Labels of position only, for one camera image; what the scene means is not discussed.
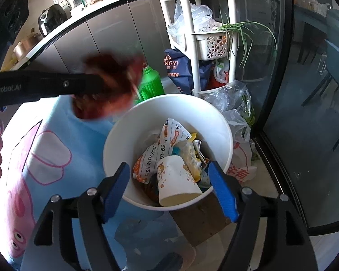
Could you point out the white round bin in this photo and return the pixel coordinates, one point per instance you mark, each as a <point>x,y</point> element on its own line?
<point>130,135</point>

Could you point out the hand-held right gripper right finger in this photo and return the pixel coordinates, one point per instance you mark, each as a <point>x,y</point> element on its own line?
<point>223,194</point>

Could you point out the orange snack bag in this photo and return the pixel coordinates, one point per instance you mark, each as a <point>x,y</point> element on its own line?
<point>152,158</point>

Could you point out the dark blue shopping bag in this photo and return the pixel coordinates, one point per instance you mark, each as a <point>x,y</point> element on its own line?
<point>180,67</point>

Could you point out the blue white milk wrapper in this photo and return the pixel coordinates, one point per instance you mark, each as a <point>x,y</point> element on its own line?
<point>205,179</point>

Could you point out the black-framed glass door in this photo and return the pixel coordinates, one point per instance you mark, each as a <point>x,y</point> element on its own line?
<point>285,90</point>

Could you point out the red white plastic bag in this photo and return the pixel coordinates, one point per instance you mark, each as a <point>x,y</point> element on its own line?
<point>221,73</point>

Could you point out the white plastic storage rack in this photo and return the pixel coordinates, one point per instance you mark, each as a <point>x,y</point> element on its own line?
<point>212,42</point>

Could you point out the green plastic bottle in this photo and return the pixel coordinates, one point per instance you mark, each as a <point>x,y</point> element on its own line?
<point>149,86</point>

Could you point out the light blue printed tablecloth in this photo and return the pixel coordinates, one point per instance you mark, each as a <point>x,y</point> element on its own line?
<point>73,161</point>

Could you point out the white orange paper cup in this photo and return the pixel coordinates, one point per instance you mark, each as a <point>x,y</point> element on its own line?
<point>175,180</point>

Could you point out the black air fryer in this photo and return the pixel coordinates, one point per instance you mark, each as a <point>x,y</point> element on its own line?
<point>52,19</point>

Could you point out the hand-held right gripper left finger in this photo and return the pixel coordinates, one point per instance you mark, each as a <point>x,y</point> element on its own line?
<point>115,192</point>

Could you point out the brown pressure cooker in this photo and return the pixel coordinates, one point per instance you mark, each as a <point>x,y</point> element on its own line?
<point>25,46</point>

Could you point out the dark lower kitchen cabinets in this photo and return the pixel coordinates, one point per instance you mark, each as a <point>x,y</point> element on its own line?
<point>115,28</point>

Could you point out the green spider plant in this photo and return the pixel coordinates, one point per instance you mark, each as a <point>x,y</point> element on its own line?
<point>243,28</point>

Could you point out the yellow snack wrapper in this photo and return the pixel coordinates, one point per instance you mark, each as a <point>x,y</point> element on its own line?
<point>193,158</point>

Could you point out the white bag with red print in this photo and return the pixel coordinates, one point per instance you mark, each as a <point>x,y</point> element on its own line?
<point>243,152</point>

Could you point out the clear plastic bags bundle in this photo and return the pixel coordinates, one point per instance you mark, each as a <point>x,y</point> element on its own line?
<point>192,17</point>

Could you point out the clear plastic bag with greens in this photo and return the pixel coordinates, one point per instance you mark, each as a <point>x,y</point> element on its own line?
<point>228,98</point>

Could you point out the red snack wrapper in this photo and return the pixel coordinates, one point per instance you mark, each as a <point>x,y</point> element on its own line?
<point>110,87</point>

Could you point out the brown wooden stool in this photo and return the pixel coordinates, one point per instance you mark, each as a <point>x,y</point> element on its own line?
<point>203,220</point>

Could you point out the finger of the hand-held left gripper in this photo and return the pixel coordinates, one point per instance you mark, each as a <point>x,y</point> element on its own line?
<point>79,86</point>

